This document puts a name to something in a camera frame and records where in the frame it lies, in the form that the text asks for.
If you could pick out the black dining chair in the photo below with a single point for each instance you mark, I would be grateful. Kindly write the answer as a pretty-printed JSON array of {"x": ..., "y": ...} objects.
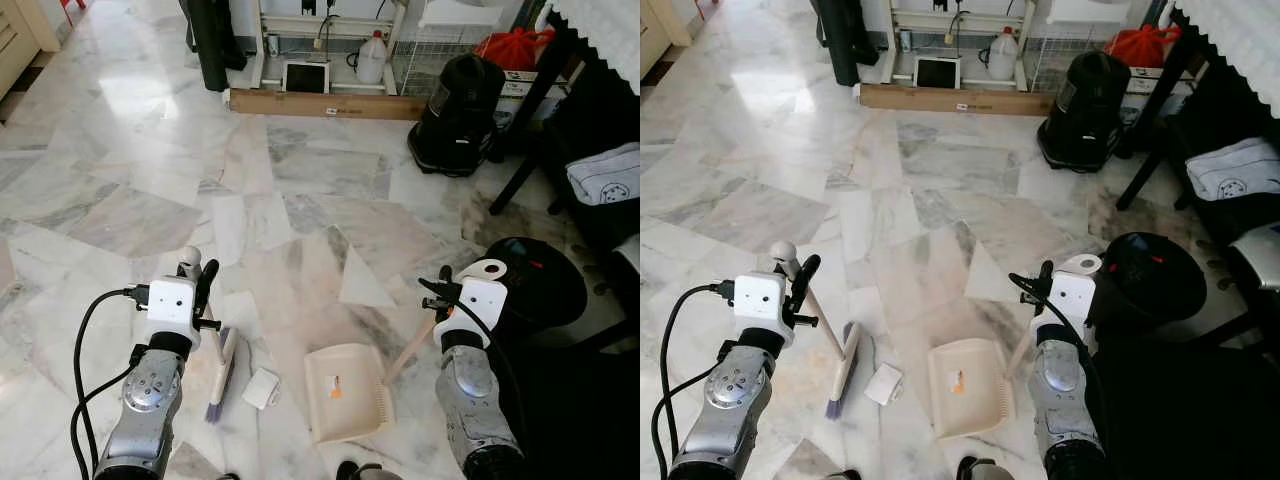
[
  {"x": 1225, "y": 115},
  {"x": 600, "y": 120}
]

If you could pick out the white shelf frame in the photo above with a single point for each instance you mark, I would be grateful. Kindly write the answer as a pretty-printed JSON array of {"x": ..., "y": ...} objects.
[
  {"x": 930, "y": 20},
  {"x": 300, "y": 25}
]

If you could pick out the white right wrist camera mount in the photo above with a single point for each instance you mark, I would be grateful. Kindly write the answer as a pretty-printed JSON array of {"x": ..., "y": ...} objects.
[
  {"x": 1072, "y": 295},
  {"x": 483, "y": 302}
]

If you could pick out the black folding chair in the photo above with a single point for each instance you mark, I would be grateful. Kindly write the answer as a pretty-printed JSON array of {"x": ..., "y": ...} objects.
[
  {"x": 1190, "y": 420},
  {"x": 580, "y": 420}
]

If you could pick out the white scalloped tablecloth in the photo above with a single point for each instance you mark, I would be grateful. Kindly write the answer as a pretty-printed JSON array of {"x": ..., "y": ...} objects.
[
  {"x": 600, "y": 30},
  {"x": 1230, "y": 30}
]

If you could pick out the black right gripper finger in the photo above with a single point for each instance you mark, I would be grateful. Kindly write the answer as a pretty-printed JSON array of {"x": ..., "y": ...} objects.
[
  {"x": 448, "y": 290},
  {"x": 1045, "y": 280}
]

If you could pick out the white framed tablet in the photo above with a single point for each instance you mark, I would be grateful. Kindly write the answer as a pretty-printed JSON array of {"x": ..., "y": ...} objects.
[
  {"x": 306, "y": 77},
  {"x": 938, "y": 72}
]

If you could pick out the red bag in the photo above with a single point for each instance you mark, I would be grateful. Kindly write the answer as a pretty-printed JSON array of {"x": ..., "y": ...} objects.
[
  {"x": 515, "y": 48},
  {"x": 1140, "y": 45}
]

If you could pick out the black vacuum cleaner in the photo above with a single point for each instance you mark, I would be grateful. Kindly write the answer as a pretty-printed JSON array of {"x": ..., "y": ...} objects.
[
  {"x": 1085, "y": 110},
  {"x": 460, "y": 115}
]

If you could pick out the beige louvered wooden door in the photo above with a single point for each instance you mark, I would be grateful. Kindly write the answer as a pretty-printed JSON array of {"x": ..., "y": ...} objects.
[
  {"x": 660, "y": 25},
  {"x": 20, "y": 40}
]

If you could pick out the white plastic chair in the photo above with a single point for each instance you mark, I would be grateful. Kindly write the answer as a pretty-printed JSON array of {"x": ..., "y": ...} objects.
[
  {"x": 460, "y": 12},
  {"x": 1085, "y": 10}
]

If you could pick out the beige plastic dustpan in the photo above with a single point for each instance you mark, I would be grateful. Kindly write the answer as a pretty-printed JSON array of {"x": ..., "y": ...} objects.
[
  {"x": 345, "y": 390},
  {"x": 965, "y": 385}
]

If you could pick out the folded grey towel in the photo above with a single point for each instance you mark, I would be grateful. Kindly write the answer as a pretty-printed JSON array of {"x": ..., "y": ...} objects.
[
  {"x": 605, "y": 175},
  {"x": 1235, "y": 170}
]

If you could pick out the long brown cardboard box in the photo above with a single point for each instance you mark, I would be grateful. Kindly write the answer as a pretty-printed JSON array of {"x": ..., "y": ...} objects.
[
  {"x": 325, "y": 103},
  {"x": 955, "y": 100}
]

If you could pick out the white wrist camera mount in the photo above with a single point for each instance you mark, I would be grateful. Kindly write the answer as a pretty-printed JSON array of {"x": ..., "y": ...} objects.
[
  {"x": 1072, "y": 295},
  {"x": 758, "y": 297},
  {"x": 483, "y": 302},
  {"x": 170, "y": 300}
]

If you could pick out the dark green rolled bag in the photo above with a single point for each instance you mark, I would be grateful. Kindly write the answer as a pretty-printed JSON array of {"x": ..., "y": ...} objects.
[
  {"x": 210, "y": 40},
  {"x": 840, "y": 40}
]

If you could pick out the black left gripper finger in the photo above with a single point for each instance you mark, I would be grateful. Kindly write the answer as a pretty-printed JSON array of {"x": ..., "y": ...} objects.
[
  {"x": 808, "y": 285},
  {"x": 207, "y": 288}
]

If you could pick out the grey metallic object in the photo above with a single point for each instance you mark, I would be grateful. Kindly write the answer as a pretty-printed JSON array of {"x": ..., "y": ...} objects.
[
  {"x": 631, "y": 250},
  {"x": 1255, "y": 255}
]

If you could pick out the grey robot right foot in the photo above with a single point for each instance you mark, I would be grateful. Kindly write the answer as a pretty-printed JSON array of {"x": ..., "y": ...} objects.
[
  {"x": 975, "y": 468},
  {"x": 355, "y": 470}
]

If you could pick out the black round appliance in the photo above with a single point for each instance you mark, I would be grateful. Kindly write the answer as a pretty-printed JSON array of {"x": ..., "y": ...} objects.
[
  {"x": 1150, "y": 280},
  {"x": 535, "y": 285}
]

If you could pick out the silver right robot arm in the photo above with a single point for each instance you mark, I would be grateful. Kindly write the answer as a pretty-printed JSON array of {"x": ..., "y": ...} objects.
[
  {"x": 1062, "y": 400},
  {"x": 470, "y": 400}
]

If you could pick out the beige brush purple bristles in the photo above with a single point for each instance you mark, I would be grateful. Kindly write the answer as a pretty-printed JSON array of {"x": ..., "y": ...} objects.
[
  {"x": 850, "y": 365},
  {"x": 224, "y": 365}
]

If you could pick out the black wooden table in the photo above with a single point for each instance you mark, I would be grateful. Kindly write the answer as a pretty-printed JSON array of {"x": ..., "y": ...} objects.
[{"x": 517, "y": 165}]

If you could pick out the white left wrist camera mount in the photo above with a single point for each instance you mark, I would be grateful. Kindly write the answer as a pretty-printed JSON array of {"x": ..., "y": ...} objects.
[
  {"x": 170, "y": 300},
  {"x": 758, "y": 297}
]

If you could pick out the white plastic jug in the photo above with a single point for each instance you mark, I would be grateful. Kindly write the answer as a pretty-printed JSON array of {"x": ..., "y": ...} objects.
[
  {"x": 1003, "y": 55},
  {"x": 371, "y": 60}
]

